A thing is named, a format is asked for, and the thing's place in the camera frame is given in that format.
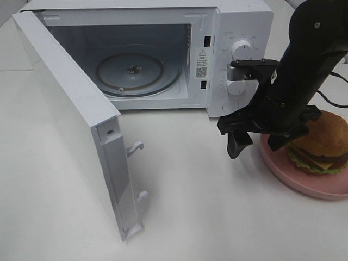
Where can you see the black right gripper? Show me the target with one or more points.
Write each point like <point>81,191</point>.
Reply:
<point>282,127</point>

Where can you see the white round door button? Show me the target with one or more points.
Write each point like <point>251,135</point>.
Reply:
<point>230,107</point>

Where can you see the burger with lettuce and cheese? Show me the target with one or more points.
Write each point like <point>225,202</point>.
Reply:
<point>324,149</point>

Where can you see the pink round plate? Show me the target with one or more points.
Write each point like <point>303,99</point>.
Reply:
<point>326,187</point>

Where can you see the white microwave door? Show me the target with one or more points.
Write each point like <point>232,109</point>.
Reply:
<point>87,121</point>

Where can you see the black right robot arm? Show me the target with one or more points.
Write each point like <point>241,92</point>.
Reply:
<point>281,105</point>

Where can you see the lower white round knob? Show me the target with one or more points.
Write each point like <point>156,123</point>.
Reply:
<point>235,87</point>

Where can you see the white round knob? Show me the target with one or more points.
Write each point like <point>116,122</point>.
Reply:
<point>235,87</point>
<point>242,50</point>

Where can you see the upper white round knob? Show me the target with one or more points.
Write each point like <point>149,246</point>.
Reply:
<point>242,50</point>

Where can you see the white warning label sticker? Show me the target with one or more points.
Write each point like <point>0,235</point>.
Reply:
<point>202,57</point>

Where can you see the white microwave oven body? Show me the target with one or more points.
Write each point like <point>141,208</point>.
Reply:
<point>90,31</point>

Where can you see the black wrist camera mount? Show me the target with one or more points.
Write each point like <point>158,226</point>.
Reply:
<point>260,70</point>

